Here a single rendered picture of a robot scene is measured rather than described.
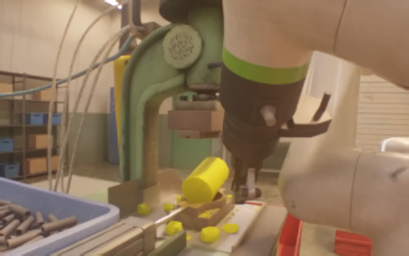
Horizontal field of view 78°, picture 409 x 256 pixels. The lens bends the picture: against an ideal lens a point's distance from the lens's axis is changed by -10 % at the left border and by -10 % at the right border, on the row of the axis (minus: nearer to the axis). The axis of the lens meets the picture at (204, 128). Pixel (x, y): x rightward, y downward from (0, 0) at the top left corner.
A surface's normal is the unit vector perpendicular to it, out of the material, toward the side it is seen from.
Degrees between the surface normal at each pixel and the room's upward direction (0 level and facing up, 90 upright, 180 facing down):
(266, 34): 137
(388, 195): 83
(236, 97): 119
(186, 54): 90
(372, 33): 126
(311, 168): 53
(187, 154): 90
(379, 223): 112
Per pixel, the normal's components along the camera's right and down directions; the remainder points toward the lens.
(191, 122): -0.39, 0.02
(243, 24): -0.69, 0.58
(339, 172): -0.54, -0.54
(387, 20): -0.66, 0.41
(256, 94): -0.31, 0.62
